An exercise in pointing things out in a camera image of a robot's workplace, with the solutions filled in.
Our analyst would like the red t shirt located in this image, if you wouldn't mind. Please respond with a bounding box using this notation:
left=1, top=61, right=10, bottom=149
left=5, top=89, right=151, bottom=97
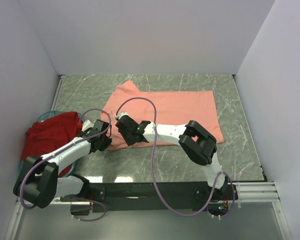
left=21, top=111, right=83, bottom=166

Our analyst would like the aluminium frame rail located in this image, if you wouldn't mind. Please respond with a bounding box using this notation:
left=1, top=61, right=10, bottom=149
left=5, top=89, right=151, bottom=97
left=234, top=182, right=280, bottom=203

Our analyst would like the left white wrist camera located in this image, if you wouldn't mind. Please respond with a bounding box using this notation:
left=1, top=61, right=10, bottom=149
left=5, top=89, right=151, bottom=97
left=78, top=120, right=94, bottom=132

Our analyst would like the black base crossbar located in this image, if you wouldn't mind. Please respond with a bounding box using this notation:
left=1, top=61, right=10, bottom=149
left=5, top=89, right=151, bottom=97
left=59, top=181, right=241, bottom=217

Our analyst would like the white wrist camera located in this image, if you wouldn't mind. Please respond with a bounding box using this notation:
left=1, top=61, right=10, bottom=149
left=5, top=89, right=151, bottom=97
left=78, top=120, right=94, bottom=132
left=114, top=111, right=129, bottom=120

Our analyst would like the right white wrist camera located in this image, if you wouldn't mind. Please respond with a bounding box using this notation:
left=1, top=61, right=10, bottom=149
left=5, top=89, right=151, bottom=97
left=114, top=111, right=129, bottom=120

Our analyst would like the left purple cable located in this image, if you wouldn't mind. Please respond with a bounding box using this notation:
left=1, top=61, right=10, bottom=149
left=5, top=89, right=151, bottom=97
left=18, top=108, right=112, bottom=210

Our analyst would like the salmon pink t shirt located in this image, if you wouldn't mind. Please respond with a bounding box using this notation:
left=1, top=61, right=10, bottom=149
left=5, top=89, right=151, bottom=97
left=100, top=80, right=224, bottom=151

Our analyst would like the teal plastic laundry basket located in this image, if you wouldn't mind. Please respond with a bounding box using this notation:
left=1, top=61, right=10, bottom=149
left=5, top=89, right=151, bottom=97
left=18, top=109, right=87, bottom=183

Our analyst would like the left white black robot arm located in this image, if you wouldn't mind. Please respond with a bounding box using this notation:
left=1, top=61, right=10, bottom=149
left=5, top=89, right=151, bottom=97
left=13, top=119, right=112, bottom=209

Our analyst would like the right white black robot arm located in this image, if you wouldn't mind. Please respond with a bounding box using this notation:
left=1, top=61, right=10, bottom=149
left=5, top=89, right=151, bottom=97
left=115, top=112, right=228, bottom=200

